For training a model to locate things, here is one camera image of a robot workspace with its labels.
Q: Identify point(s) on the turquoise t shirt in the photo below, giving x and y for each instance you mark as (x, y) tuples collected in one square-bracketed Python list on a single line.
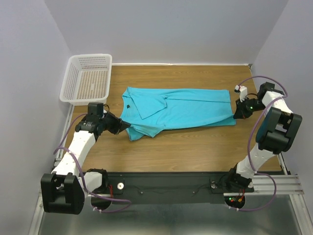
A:
[(151, 111)]

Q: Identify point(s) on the circuit board with leds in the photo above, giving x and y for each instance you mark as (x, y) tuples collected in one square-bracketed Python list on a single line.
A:
[(235, 201)]

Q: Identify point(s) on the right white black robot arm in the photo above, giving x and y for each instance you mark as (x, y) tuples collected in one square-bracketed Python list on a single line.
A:
[(275, 134)]

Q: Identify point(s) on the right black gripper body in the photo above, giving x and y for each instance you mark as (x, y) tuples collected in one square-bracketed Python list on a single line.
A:
[(248, 106)]

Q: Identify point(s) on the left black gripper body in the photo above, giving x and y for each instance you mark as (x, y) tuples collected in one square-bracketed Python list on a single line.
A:
[(111, 123)]

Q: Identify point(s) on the aluminium frame rail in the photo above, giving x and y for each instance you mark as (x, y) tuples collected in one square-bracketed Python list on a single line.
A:
[(285, 185)]

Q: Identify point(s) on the right metal knob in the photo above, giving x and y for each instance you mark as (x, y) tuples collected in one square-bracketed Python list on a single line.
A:
[(213, 185)]

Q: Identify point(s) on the left white knob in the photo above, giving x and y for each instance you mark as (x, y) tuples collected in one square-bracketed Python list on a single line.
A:
[(120, 186)]

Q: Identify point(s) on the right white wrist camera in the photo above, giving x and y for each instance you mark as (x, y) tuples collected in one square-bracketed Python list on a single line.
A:
[(242, 91)]

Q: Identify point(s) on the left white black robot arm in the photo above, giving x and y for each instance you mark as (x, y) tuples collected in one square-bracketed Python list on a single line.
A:
[(64, 189)]

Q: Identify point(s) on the white perforated plastic basket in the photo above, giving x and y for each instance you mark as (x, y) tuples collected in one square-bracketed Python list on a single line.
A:
[(87, 79)]

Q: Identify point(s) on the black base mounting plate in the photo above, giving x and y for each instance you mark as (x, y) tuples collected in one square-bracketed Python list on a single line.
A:
[(145, 188)]

